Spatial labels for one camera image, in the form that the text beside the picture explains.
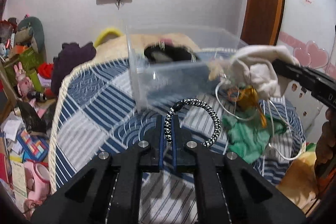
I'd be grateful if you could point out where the green knitted cloth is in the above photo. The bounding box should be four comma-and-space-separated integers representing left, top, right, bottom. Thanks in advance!
222, 115, 288, 164

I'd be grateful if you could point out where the white cloth drawstring pouch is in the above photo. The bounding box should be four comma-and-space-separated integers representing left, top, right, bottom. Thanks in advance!
208, 44, 301, 100

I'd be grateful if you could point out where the black white braided hair tie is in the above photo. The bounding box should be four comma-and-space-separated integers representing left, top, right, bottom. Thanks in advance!
163, 98, 222, 148

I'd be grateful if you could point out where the clear plastic storage box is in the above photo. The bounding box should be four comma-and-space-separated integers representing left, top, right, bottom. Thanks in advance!
125, 24, 246, 111

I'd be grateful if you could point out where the person's right hand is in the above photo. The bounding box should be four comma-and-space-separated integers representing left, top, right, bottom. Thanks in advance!
315, 108, 335, 177

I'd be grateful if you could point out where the yellow plush cushion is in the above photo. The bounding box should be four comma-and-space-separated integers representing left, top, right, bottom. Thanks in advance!
276, 150, 319, 213

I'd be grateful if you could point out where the pink plastic cup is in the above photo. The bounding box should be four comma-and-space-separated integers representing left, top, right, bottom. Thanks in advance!
23, 161, 50, 212

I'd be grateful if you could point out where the orange yellow small item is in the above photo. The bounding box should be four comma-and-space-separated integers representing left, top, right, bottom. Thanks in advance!
227, 86, 267, 128

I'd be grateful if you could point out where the blue white patterned bedspread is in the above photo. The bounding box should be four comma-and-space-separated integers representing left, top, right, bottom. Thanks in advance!
49, 59, 305, 223

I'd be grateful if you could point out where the colourful book on floor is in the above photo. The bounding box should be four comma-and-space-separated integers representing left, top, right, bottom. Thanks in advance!
17, 129, 49, 162

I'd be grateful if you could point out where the black bottle on floor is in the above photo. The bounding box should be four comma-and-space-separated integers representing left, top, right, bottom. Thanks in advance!
27, 90, 47, 102

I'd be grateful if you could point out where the green cylinder bottle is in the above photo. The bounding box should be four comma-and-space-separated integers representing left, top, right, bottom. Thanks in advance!
28, 69, 44, 92

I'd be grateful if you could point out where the pink rabbit plush toy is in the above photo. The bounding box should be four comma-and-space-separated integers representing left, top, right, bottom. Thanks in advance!
14, 62, 34, 99

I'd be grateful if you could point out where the red fabric item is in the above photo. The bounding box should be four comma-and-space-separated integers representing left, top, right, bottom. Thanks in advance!
37, 63, 54, 79

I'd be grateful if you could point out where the dark purple garment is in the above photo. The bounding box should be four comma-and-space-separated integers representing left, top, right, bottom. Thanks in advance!
51, 42, 96, 96

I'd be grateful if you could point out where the beige fleece blanket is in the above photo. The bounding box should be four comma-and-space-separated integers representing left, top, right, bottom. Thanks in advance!
92, 33, 200, 64

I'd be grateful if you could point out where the green cardboard box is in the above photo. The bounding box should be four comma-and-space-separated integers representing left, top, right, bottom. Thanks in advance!
3, 48, 44, 86

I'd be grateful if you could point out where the yellow curved foam tube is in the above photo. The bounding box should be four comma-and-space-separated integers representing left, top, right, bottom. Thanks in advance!
93, 27, 123, 48

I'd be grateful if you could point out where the grey green plush toy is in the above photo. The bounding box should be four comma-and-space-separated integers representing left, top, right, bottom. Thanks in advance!
14, 16, 45, 53

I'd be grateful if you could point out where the white charging cable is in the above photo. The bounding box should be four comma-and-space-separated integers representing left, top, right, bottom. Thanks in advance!
214, 80, 306, 162

